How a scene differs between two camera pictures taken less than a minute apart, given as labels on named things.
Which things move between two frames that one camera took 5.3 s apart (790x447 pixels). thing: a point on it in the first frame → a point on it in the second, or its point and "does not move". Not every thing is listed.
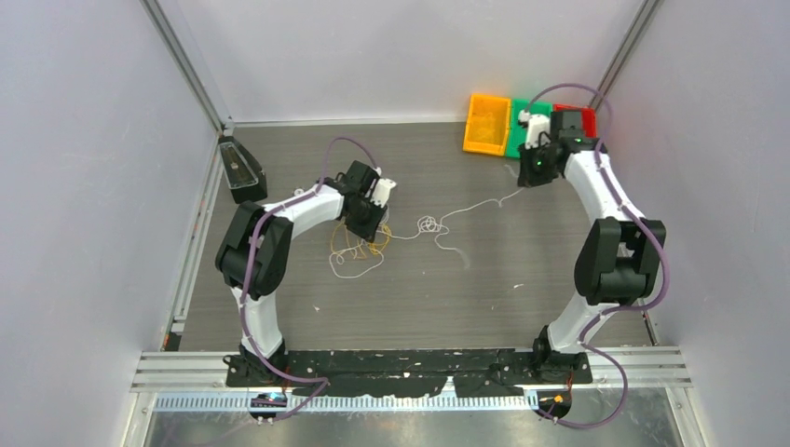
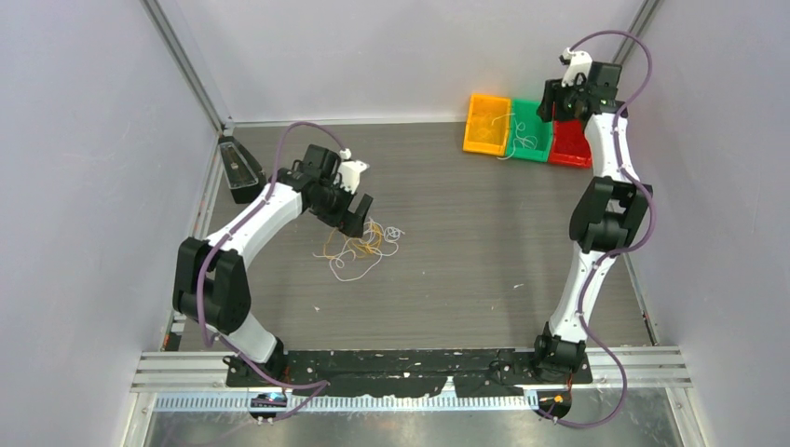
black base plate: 382,373 does not move
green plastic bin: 517,132 does not move
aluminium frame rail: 163,369 does not move
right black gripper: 526,178 → 551,92
